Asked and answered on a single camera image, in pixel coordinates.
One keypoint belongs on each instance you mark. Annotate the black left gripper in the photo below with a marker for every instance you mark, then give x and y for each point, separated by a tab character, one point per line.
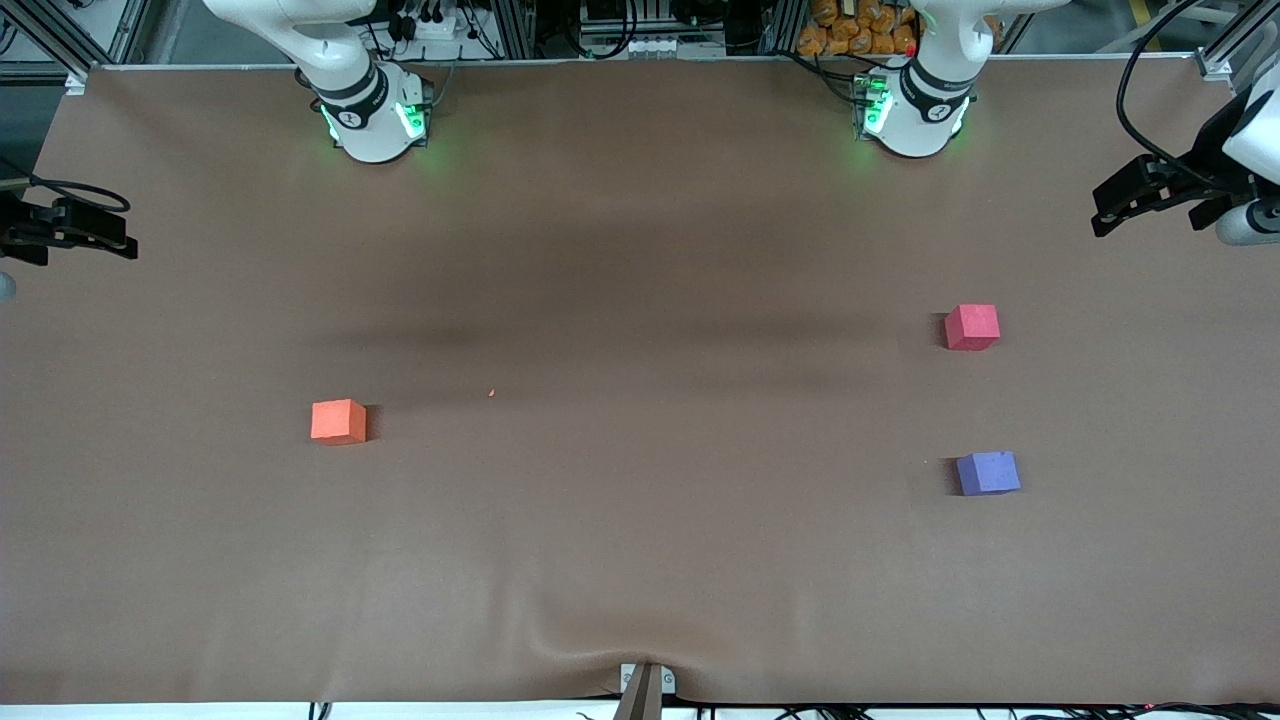
1208	168

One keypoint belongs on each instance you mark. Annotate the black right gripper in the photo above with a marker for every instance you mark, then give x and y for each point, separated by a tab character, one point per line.
18	228

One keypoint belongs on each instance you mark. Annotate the orange foam cube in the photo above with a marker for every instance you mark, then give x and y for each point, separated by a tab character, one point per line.
338	421

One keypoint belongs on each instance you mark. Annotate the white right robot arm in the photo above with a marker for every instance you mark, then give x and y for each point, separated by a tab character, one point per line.
370	130

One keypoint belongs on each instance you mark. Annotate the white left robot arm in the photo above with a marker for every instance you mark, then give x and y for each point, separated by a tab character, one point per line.
925	125

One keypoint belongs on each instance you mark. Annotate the pink foam cube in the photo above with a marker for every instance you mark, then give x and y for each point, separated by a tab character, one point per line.
971	327

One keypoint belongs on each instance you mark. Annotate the purple foam cube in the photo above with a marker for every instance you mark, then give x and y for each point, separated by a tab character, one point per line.
988	473

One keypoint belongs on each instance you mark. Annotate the bag of orange items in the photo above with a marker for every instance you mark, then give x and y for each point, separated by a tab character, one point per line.
850	30

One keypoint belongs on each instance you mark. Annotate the aluminium upright profile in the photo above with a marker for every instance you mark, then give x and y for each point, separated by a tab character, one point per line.
785	25
515	25

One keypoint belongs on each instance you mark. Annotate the white power strip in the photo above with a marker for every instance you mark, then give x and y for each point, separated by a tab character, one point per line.
435	27

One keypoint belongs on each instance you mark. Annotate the large table cover mat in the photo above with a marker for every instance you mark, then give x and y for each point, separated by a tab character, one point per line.
640	250

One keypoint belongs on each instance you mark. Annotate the white terminal strip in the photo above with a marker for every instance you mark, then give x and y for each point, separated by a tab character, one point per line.
650	46

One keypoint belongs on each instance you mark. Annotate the brown mounting bar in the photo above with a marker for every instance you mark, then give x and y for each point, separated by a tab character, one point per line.
640	700

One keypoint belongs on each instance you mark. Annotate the aluminium frame profile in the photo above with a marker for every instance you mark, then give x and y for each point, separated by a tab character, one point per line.
50	40
1235	45

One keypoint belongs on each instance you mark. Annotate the silver metal clamp bracket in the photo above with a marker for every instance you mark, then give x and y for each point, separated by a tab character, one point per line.
668	680

